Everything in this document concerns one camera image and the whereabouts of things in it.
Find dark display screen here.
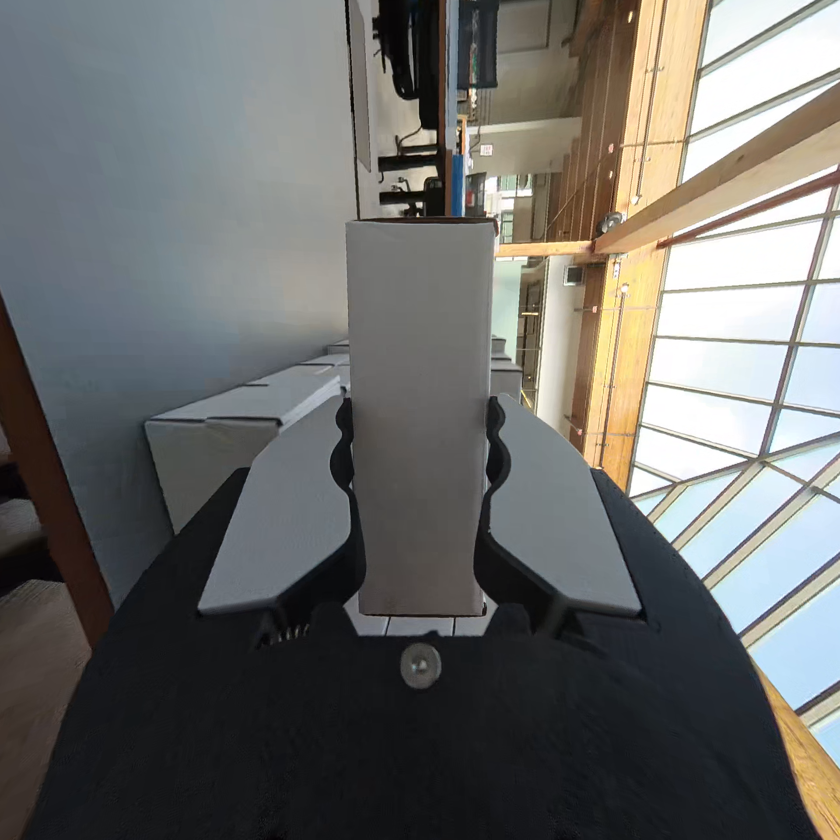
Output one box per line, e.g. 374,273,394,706
457,0,500,90

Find white cardboard box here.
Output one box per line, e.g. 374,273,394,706
298,338,352,370
345,218,498,618
144,365,352,536

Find black office chair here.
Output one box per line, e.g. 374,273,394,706
371,0,444,132
377,133,455,217

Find white folded cardboard box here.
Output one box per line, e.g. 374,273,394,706
144,365,352,536
298,338,352,370

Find wooden ceiling beam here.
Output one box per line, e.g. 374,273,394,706
592,84,840,257

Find white board panel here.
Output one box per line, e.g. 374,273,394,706
346,0,373,173

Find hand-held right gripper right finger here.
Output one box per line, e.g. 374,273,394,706
475,392,643,636

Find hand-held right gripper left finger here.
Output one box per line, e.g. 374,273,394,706
196,395,366,631

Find large grid window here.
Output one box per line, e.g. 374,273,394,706
626,0,840,731

